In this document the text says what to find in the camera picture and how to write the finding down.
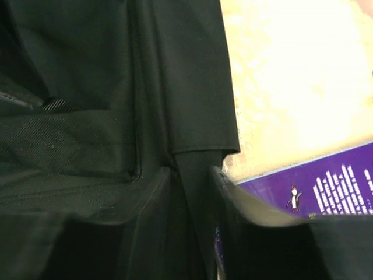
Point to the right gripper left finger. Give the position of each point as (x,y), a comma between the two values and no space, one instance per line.
(68,227)

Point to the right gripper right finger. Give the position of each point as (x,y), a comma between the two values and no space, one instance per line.
(262,242)

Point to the black backpack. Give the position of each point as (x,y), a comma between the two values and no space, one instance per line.
(117,90)

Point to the purple book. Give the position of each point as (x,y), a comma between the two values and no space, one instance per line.
(337,184)

